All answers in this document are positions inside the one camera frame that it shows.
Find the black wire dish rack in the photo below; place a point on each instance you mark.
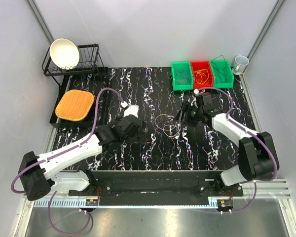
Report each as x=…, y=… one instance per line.
x=89, y=75

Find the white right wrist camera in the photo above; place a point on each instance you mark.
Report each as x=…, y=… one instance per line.
x=196, y=97

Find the right green plastic bin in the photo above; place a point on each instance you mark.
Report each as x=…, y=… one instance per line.
x=223, y=75

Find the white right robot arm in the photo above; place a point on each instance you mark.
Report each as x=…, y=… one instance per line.
x=257, y=157

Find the light blue mug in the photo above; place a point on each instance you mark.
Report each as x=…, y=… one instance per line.
x=239, y=64

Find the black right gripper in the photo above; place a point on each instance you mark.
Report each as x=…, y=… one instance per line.
x=187, y=107

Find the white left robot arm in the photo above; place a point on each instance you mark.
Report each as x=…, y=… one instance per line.
x=41, y=174

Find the black marble pattern mat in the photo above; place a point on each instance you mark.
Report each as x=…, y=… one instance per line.
x=169, y=145

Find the white slotted cable duct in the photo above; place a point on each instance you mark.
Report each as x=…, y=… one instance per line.
x=66, y=202

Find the orange woven basket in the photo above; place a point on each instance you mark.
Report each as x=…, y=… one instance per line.
x=74, y=105

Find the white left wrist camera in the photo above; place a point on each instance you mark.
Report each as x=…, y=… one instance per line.
x=132, y=111

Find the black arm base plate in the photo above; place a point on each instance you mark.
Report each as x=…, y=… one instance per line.
x=157, y=188

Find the left green plastic bin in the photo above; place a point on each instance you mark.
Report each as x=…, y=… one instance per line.
x=182, y=78

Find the white bowl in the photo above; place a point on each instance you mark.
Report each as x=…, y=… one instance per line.
x=64, y=54

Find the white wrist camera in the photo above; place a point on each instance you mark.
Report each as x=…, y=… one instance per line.
x=196, y=97
x=132, y=111

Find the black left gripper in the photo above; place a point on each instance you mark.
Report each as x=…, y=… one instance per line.
x=143, y=131

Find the green plastic bin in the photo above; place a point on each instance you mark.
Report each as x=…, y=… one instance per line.
x=223, y=75
x=182, y=78

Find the red plastic bin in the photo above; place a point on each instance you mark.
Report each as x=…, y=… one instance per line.
x=202, y=74

